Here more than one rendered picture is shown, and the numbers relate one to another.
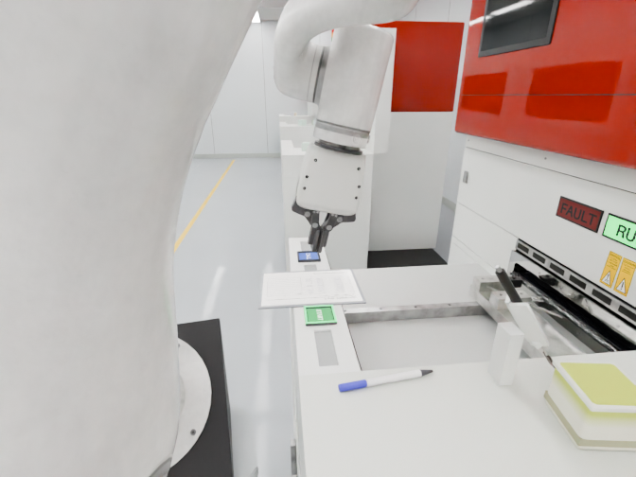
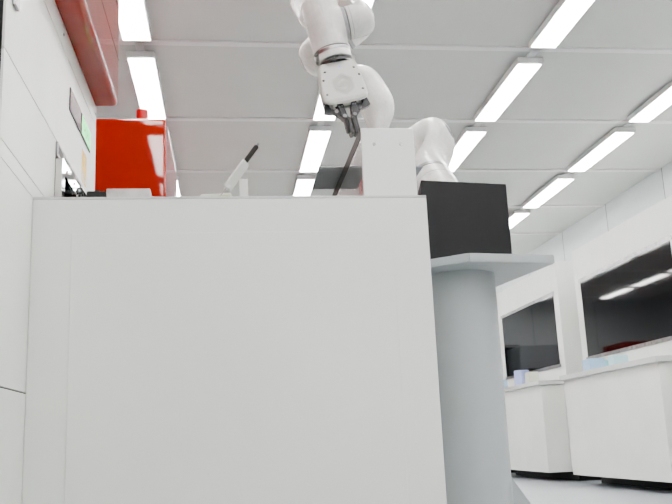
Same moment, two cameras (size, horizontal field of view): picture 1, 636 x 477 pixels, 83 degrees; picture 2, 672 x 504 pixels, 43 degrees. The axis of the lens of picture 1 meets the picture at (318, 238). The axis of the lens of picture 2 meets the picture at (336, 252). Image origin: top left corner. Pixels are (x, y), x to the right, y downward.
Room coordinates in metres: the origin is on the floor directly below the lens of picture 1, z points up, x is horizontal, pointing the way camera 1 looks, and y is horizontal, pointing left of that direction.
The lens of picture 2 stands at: (2.36, -0.10, 0.43)
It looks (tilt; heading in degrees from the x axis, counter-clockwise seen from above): 13 degrees up; 178
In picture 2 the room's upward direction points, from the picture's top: 2 degrees counter-clockwise
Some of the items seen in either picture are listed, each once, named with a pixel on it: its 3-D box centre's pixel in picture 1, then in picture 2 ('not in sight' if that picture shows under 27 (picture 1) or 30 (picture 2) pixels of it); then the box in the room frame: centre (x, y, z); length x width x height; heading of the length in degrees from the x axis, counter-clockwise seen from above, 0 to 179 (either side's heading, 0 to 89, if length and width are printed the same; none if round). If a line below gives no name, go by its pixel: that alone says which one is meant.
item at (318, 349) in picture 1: (313, 310); (364, 208); (0.69, 0.01, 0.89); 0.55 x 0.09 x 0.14; 6
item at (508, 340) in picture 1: (520, 338); (236, 187); (0.40, -0.27, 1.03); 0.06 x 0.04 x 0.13; 96
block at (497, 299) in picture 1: (509, 299); not in sight; (0.73, -0.45, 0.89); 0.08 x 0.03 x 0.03; 96
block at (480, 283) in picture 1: (491, 282); (129, 197); (0.81, -0.44, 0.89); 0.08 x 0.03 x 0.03; 96
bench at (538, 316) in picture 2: not in sight; (558, 375); (-6.36, 2.37, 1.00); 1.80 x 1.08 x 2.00; 6
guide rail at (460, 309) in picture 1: (432, 310); not in sight; (0.77, -0.29, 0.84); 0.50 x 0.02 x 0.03; 96
